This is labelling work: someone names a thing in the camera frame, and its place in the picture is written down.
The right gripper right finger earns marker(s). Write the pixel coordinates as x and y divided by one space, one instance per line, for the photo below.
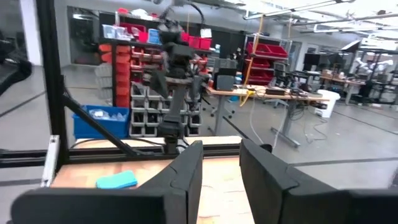
311 208

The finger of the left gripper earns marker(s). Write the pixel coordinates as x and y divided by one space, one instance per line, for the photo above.
196 88
160 84

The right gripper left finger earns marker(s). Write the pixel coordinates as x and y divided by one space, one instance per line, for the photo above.
124 208

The blue sponge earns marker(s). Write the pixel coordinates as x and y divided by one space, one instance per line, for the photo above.
116 180

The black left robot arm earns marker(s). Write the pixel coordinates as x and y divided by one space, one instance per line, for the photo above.
175 105

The black equipment box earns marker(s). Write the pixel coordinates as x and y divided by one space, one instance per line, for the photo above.
224 77

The parts bin shelf rack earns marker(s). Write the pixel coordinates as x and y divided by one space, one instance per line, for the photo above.
124 62

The blue storage bin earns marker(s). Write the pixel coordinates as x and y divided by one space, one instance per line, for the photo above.
99 126

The red bin rack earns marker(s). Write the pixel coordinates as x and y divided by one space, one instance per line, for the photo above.
264 53

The wooden desk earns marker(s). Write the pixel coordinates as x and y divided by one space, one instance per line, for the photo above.
273 95

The white trash bin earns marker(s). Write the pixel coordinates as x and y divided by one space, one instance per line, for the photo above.
326 104

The silver frame bracket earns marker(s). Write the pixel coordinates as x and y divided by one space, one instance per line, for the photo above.
49 161

